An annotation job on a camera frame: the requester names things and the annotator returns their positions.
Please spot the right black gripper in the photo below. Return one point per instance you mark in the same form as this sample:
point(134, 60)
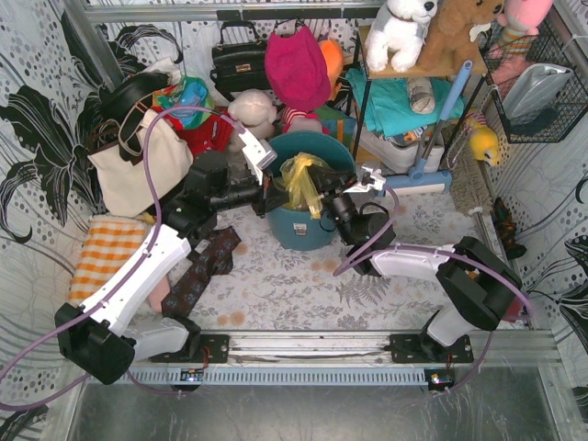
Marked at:
point(334, 191)

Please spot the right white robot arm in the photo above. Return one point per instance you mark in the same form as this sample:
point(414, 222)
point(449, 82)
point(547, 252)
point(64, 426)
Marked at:
point(479, 285)

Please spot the pink cloth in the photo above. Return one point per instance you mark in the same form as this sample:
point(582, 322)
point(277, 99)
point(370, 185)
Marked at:
point(158, 294)

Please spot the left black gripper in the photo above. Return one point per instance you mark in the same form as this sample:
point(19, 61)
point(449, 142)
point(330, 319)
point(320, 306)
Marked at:
point(265, 198)

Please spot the black leather handbag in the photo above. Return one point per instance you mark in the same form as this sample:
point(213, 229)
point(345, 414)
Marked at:
point(240, 66)

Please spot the teal folded cloth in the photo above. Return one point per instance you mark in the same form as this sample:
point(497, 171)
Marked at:
point(388, 110)

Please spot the rainbow striped bag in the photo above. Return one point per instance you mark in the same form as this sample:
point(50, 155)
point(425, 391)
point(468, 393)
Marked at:
point(337, 124)

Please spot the white storage box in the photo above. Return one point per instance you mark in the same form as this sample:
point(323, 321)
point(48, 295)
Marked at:
point(400, 159)

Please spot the wooden shelf rack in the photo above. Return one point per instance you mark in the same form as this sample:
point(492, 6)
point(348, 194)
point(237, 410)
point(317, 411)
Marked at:
point(444, 67)

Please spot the colourful striped cloth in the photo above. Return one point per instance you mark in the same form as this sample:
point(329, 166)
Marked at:
point(190, 91)

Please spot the black wire basket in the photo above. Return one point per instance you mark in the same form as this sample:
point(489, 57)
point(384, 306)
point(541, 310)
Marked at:
point(555, 121)

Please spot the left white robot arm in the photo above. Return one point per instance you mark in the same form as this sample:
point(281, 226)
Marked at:
point(97, 335)

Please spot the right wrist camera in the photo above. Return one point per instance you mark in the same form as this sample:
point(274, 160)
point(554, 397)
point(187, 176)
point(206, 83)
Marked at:
point(368, 177)

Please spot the brown teddy bear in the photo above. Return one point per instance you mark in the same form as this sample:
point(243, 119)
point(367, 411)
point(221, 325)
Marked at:
point(455, 30)

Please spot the orange plush toy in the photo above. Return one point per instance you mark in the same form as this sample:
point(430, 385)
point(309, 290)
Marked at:
point(334, 60)

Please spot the teal trash bin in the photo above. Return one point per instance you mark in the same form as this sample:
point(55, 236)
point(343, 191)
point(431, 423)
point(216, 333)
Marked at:
point(296, 229)

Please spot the dark patterned necktie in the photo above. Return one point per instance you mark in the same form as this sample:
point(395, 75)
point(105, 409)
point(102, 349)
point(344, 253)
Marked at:
point(214, 260)

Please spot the white fluffy plush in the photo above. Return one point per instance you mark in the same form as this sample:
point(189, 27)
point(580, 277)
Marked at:
point(255, 110)

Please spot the grey patterned pouch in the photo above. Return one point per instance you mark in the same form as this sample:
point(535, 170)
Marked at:
point(421, 95)

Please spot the orange checked towel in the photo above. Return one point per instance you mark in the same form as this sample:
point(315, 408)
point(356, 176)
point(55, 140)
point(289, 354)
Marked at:
point(110, 242)

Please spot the red cloth in basket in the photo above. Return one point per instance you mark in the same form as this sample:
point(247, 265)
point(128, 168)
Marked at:
point(212, 135)

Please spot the pink plush toy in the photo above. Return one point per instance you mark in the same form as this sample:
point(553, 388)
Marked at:
point(520, 20)

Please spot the cream tote bag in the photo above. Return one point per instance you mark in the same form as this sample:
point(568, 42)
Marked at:
point(124, 185)

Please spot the white plush dog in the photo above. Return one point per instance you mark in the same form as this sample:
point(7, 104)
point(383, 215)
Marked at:
point(396, 36)

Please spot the silver foil pouch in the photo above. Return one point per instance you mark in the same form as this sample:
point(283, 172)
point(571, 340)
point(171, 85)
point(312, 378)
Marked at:
point(535, 88)

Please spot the magenta knit hat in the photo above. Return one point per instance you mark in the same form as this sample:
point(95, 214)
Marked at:
point(296, 70)

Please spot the yellow plush duck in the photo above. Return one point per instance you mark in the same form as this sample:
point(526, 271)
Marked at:
point(483, 141)

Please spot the pink white plush doll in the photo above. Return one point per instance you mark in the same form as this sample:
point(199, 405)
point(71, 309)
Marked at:
point(298, 120)

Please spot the metal base rail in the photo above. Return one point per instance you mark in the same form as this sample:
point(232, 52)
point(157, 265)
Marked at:
point(362, 358)

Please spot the black round hat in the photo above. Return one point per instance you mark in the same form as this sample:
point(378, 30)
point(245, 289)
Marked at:
point(116, 104)

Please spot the yellow trash bag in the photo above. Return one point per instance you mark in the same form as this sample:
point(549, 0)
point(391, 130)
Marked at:
point(302, 192)

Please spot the beige chenille duster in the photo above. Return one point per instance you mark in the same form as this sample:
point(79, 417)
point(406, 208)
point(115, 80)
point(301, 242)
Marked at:
point(468, 188)

